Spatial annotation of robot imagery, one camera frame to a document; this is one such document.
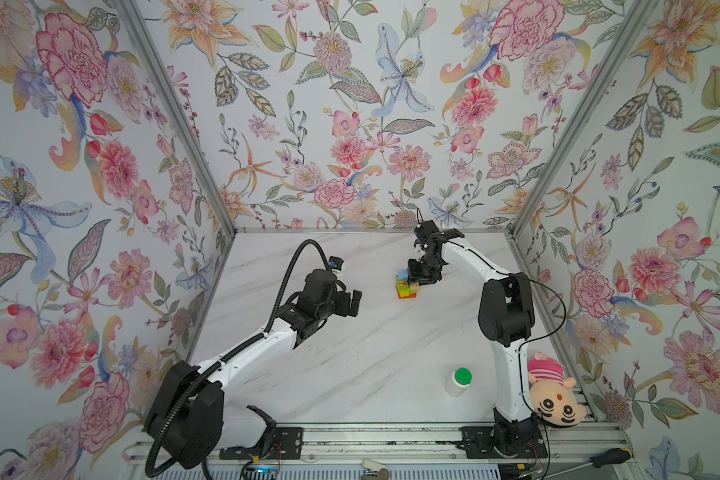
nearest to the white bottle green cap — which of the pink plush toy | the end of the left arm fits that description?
the pink plush toy

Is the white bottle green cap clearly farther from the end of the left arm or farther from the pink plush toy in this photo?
the end of the left arm

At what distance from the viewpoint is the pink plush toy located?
0.73 m
